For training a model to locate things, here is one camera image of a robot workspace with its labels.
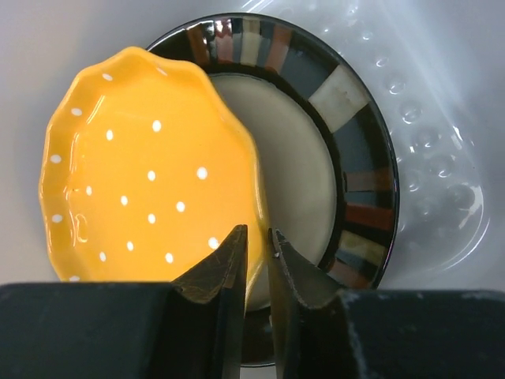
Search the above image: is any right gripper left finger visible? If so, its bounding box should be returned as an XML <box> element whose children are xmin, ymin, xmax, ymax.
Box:
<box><xmin>1</xmin><ymin>225</ymin><xmax>248</xmax><ymax>378</ymax></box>

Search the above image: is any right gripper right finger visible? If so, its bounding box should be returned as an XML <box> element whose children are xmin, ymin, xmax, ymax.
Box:
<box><xmin>267</xmin><ymin>229</ymin><xmax>504</xmax><ymax>378</ymax></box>

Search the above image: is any orange polka dot plate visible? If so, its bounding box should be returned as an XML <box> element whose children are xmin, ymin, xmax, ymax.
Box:
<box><xmin>39</xmin><ymin>47</ymin><xmax>268</xmax><ymax>294</ymax></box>

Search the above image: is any black striped cream plate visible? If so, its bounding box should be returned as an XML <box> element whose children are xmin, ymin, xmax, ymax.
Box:
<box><xmin>145</xmin><ymin>13</ymin><xmax>400</xmax><ymax>366</ymax></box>

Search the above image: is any white plastic bin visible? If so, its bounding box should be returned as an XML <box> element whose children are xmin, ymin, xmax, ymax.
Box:
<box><xmin>1</xmin><ymin>1</ymin><xmax>504</xmax><ymax>291</ymax></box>

